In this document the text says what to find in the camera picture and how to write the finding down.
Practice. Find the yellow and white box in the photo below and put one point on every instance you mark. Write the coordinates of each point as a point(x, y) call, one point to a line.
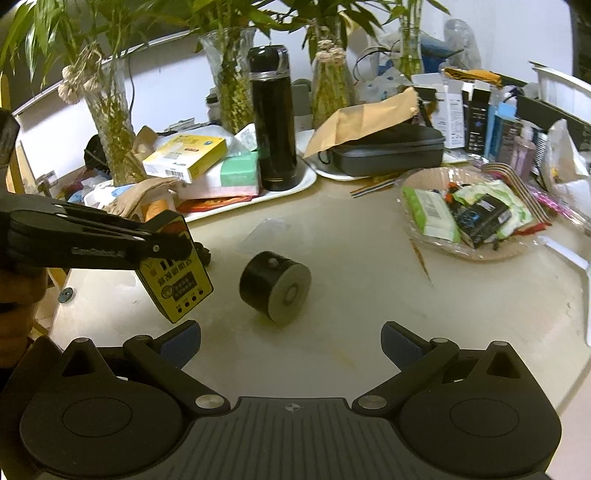
point(184, 157)

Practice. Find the green tissue pack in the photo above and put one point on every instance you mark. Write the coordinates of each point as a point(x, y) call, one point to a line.
point(235, 177)

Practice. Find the white carton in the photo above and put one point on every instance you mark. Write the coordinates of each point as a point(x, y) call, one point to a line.
point(448, 115)

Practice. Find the pale green snack packet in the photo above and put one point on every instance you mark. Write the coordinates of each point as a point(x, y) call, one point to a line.
point(512, 203)

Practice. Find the white tray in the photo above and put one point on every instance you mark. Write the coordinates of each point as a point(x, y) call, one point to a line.
point(300, 182)

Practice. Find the green wipe packet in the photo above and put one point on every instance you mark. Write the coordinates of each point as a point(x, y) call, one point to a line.
point(431, 214)

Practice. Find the crumpled brown paper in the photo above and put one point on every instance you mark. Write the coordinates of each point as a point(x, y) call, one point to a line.
point(138, 196)

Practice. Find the black thermos bottle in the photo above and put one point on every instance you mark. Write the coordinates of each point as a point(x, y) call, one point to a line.
point(274, 129)

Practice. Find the glass vase with bamboo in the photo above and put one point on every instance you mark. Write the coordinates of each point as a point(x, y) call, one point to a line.
point(410, 41)
point(111, 129)
point(231, 87)
point(332, 87)

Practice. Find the pink bottle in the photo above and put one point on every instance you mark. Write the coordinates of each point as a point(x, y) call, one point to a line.
point(524, 154)

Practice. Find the black snack packet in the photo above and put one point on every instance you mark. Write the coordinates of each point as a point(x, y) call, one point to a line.
point(480, 219)

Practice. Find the blue carton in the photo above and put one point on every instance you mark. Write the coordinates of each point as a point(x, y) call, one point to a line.
point(501, 129)

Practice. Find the red flat packet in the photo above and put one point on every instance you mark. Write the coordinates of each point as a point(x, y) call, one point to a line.
point(217, 204)

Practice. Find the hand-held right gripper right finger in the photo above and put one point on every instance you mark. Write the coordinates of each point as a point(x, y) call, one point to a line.
point(400, 344)

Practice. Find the white plastic basket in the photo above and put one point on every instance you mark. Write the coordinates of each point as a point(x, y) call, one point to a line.
point(563, 85)

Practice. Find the white plastic bag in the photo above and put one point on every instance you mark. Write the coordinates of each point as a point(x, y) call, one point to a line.
point(570, 157)

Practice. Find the person's left hand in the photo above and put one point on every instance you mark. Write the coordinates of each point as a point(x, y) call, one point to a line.
point(21, 295)

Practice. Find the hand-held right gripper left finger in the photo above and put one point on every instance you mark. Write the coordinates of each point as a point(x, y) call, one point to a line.
point(182, 342)

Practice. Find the dark round lid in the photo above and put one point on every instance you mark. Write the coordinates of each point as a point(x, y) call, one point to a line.
point(67, 295)

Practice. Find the black carton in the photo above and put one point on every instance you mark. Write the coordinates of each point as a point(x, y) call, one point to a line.
point(478, 122)

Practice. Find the small black cap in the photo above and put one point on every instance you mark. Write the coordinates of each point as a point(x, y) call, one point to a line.
point(205, 257)

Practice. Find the brown paper envelope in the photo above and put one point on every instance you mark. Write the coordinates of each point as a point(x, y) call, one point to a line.
point(364, 120)

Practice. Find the black zip case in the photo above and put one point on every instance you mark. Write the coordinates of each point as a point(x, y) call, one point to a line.
point(392, 150)

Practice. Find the orange packet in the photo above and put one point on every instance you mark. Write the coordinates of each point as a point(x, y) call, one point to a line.
point(159, 210)

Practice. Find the yellow and black box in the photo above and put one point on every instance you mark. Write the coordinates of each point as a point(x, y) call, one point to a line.
point(182, 286)

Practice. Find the round snack basket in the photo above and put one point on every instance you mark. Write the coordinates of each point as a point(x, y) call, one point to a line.
point(503, 249)

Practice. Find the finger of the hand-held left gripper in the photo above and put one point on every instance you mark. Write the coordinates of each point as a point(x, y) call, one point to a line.
point(152, 242)

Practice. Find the black cylindrical device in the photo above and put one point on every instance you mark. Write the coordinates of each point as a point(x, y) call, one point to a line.
point(263, 286)

